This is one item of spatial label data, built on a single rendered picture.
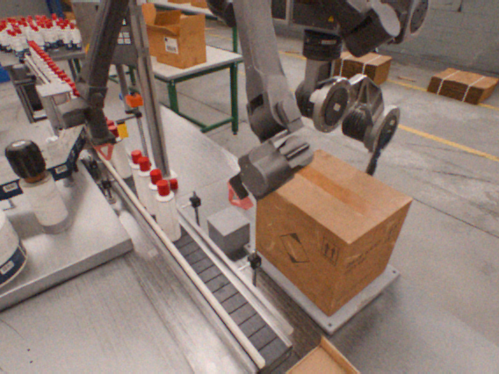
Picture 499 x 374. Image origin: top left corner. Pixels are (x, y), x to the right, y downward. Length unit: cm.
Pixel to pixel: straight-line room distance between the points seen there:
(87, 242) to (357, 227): 78
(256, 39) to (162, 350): 71
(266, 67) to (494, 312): 200
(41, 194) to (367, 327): 96
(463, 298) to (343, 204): 158
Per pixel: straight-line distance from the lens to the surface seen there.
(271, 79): 57
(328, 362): 87
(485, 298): 237
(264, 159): 52
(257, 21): 63
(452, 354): 99
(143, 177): 105
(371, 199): 83
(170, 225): 98
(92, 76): 104
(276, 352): 82
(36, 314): 107
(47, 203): 113
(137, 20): 118
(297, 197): 79
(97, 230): 115
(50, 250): 115
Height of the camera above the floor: 161
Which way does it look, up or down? 38 degrees down
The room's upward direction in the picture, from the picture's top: straight up
